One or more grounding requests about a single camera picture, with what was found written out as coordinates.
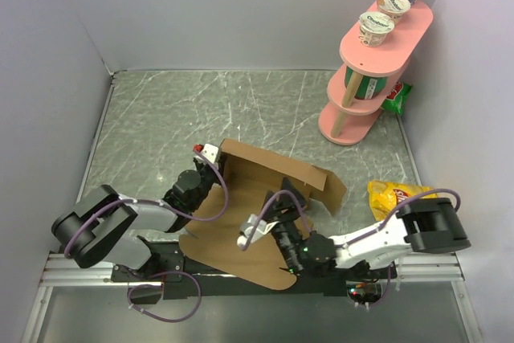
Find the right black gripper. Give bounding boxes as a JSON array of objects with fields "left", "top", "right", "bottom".
[{"left": 259, "top": 175, "right": 309, "bottom": 273}]

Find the brown cardboard box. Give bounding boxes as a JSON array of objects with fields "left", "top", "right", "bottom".
[{"left": 179, "top": 138, "right": 346, "bottom": 291}]

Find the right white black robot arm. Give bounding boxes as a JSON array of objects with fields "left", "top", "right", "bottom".
[{"left": 257, "top": 178, "right": 471, "bottom": 280}]

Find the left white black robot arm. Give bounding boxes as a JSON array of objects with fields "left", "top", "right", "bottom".
[{"left": 51, "top": 152, "right": 226, "bottom": 280}]

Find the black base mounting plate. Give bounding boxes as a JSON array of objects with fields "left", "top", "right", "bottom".
[{"left": 111, "top": 242, "right": 398, "bottom": 300}]

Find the yellow chip bag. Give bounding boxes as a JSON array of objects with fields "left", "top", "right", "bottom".
[{"left": 367, "top": 180, "right": 432, "bottom": 222}]

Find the pink tiered wooden shelf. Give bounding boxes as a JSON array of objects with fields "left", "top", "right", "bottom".
[{"left": 318, "top": 1, "right": 433, "bottom": 145}]

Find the green can on shelf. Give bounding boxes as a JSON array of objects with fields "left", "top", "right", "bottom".
[{"left": 354, "top": 76, "right": 388, "bottom": 100}]

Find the green chip bag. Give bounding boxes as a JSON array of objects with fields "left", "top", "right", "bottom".
[{"left": 381, "top": 81, "right": 412, "bottom": 116}]

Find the front Chobani yogurt cup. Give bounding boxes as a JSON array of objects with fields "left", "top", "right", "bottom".
[{"left": 358, "top": 11, "right": 395, "bottom": 47}]

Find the chobani yogurt cup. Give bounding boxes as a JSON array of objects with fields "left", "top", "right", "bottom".
[
  {"left": 358, "top": 11, "right": 395, "bottom": 47},
  {"left": 376, "top": 0, "right": 411, "bottom": 24}
]

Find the middle Chobani yogurt cup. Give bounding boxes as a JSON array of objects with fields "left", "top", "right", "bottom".
[{"left": 376, "top": 0, "right": 411, "bottom": 24}]

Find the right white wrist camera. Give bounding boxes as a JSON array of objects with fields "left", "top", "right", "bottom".
[{"left": 237, "top": 214, "right": 278, "bottom": 251}]

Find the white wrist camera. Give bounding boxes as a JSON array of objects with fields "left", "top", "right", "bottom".
[
  {"left": 237, "top": 214, "right": 278, "bottom": 251},
  {"left": 193, "top": 143, "right": 221, "bottom": 165}
]

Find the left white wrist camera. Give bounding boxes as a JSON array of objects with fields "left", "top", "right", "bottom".
[{"left": 193, "top": 143, "right": 221, "bottom": 165}]

